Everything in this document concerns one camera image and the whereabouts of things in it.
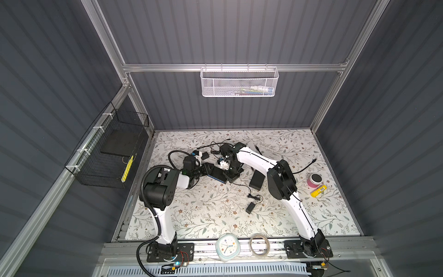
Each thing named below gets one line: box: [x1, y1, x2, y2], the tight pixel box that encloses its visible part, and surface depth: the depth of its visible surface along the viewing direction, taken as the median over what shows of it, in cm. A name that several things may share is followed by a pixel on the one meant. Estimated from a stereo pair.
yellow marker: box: [310, 185, 328, 198], surface depth 92 cm
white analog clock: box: [215, 233, 241, 262], surface depth 74 cm
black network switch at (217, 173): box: [207, 166, 228, 185], surface depth 98 cm
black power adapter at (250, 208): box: [245, 201, 256, 215], surface depth 86 cm
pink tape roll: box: [306, 173, 323, 189], surface depth 93 cm
